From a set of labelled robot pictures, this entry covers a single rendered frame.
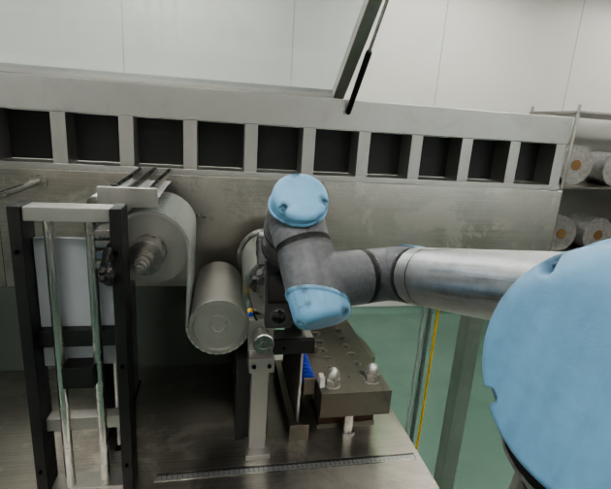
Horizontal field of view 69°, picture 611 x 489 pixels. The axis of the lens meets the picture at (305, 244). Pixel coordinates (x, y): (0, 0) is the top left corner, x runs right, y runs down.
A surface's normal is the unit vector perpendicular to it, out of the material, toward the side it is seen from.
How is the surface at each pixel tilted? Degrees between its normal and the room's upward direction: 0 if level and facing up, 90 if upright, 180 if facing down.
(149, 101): 90
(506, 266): 52
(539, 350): 82
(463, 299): 110
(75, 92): 90
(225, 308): 90
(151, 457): 0
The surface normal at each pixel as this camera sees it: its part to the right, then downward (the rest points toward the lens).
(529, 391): -0.87, -0.07
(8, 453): 0.07, -0.96
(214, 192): 0.18, 0.26
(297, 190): 0.18, -0.41
